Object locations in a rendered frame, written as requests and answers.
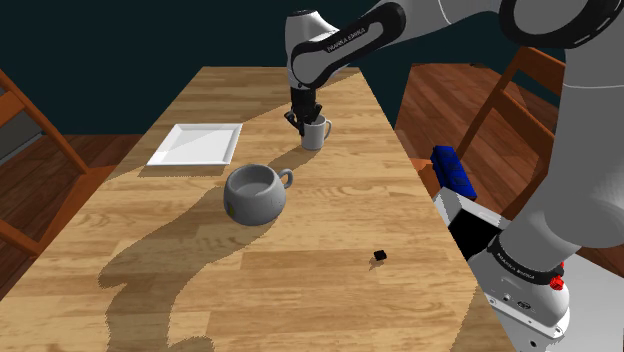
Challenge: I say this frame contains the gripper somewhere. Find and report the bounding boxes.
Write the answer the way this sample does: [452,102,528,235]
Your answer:
[284,87,324,137]

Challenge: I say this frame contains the white cylindrical mug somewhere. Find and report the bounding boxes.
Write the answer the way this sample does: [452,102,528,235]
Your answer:
[300,114,333,151]

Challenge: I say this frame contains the round grey mug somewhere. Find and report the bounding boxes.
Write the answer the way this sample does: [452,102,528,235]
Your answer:
[223,163,295,227]

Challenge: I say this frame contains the white square plate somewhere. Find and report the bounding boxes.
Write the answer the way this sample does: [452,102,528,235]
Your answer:
[146,123,244,167]

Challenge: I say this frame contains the blue box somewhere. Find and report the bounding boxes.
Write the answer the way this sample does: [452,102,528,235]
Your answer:
[430,144,478,201]

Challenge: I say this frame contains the wooden table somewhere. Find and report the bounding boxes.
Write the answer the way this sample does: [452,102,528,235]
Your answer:
[0,65,519,352]

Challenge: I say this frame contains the brown wooden chair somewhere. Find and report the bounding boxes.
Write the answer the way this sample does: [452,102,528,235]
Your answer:
[0,68,117,260]
[408,45,568,222]

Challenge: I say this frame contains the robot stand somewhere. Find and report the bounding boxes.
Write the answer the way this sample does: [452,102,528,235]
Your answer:
[432,186,624,352]

